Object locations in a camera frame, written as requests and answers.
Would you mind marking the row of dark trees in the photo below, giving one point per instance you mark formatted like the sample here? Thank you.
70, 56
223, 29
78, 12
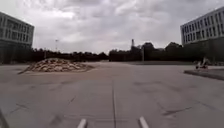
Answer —
126, 55

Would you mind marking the distant tower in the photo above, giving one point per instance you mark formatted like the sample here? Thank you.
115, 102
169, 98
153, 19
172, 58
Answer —
132, 42

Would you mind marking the grey paved plaza ground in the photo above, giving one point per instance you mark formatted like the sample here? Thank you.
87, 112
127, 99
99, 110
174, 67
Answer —
133, 93

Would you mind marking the pile of rubble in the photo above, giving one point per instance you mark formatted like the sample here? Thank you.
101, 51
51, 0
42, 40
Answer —
55, 65

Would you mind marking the thin pale lamp pole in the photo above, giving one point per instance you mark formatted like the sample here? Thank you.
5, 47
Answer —
56, 45

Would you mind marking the robot's own part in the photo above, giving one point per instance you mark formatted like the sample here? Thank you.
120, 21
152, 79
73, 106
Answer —
82, 123
143, 122

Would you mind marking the person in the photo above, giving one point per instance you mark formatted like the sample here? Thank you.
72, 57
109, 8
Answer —
203, 63

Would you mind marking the dark raised bed with kerb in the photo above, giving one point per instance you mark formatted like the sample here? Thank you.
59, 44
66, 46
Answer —
208, 73

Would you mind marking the pale building with window grid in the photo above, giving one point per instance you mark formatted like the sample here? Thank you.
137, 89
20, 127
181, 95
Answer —
203, 28

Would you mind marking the grey building with window rows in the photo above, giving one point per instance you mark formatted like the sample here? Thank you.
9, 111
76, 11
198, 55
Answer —
15, 31

